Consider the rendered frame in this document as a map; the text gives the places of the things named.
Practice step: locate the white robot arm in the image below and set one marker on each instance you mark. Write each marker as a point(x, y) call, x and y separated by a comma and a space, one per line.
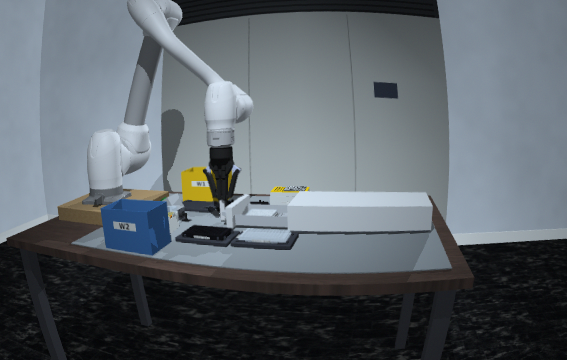
point(108, 157)

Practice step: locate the light grey bench mat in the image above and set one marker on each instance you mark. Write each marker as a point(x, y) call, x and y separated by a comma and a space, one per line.
point(315, 253)

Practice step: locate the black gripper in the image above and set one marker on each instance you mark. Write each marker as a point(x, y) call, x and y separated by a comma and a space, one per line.
point(221, 164)

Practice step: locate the yellow bin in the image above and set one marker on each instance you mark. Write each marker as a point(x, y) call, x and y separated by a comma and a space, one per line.
point(195, 185)

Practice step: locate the blue open-top bin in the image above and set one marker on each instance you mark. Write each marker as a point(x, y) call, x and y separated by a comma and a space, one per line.
point(129, 229)

